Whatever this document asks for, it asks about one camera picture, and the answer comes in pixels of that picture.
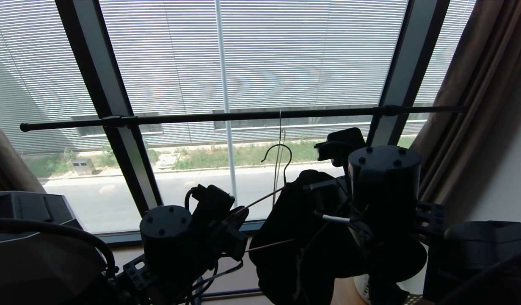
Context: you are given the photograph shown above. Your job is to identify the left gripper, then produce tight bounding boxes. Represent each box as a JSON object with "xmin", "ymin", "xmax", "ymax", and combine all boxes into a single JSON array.
[{"xmin": 193, "ymin": 208, "xmax": 250, "ymax": 272}]

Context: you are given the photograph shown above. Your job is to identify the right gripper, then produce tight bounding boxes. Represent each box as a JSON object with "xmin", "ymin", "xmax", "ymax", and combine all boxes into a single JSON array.
[{"xmin": 315, "ymin": 176, "xmax": 352, "ymax": 216}]

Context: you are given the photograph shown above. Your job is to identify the pink clothes hanger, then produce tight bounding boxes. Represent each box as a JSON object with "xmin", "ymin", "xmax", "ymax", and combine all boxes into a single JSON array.
[
  {"xmin": 272, "ymin": 109, "xmax": 287, "ymax": 209},
  {"xmin": 233, "ymin": 143, "xmax": 295, "ymax": 253}
]

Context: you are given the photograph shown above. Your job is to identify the black garment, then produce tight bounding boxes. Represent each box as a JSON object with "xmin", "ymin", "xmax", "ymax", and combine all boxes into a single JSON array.
[{"xmin": 248, "ymin": 169, "xmax": 354, "ymax": 305}]

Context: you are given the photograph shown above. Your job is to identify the white laundry basket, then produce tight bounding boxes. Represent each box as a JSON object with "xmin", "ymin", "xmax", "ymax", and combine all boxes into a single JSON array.
[{"xmin": 353, "ymin": 271, "xmax": 428, "ymax": 305}]

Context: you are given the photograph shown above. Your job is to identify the black clothes rack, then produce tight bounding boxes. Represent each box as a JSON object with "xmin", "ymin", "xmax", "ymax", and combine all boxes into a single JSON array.
[{"xmin": 20, "ymin": 104, "xmax": 467, "ymax": 301}]

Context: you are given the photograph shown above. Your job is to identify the brown curtain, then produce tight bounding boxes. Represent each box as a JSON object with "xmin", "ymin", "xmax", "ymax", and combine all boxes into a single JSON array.
[
  {"xmin": 0, "ymin": 116, "xmax": 47, "ymax": 195},
  {"xmin": 408, "ymin": 0, "xmax": 521, "ymax": 221}
]

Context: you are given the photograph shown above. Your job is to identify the window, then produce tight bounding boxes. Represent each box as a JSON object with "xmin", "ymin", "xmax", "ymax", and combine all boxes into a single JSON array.
[{"xmin": 0, "ymin": 0, "xmax": 477, "ymax": 246}]

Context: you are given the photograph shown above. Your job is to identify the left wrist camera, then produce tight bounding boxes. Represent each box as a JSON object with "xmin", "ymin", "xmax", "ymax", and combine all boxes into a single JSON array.
[{"xmin": 185, "ymin": 184, "xmax": 236, "ymax": 223}]

